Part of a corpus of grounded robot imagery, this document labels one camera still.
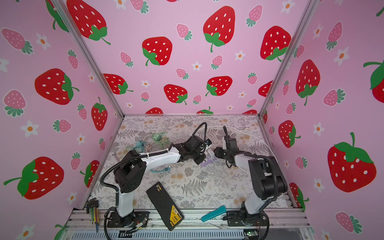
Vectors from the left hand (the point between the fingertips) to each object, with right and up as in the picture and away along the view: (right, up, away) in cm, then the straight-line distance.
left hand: (204, 154), depth 90 cm
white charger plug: (+4, +1, 0) cm, 4 cm away
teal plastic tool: (+8, -28, -13) cm, 31 cm away
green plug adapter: (-33, +10, +14) cm, 37 cm away
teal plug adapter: (-43, +5, +8) cm, 44 cm away
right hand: (+9, +1, +7) cm, 11 cm away
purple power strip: (+2, -4, 0) cm, 5 cm away
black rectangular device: (-20, -26, -15) cm, 36 cm away
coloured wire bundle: (-60, -26, -14) cm, 66 cm away
